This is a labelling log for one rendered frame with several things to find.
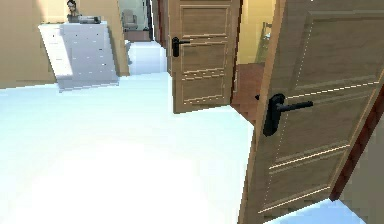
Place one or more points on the brown wooden room door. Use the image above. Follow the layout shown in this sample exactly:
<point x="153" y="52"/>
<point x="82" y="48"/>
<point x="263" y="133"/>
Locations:
<point x="320" y="100"/>
<point x="203" y="60"/>

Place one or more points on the grey armchair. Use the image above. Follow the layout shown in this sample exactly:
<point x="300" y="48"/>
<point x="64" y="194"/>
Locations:
<point x="129" y="20"/>

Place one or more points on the white chest of drawers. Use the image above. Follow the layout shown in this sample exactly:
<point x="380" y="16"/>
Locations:
<point x="83" y="53"/>

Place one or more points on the grey flat box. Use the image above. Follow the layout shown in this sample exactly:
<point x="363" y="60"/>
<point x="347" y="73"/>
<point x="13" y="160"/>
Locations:
<point x="89" y="19"/>

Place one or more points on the dark bust statue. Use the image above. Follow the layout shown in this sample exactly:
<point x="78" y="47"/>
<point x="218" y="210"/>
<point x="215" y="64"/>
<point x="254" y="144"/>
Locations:
<point x="72" y="10"/>

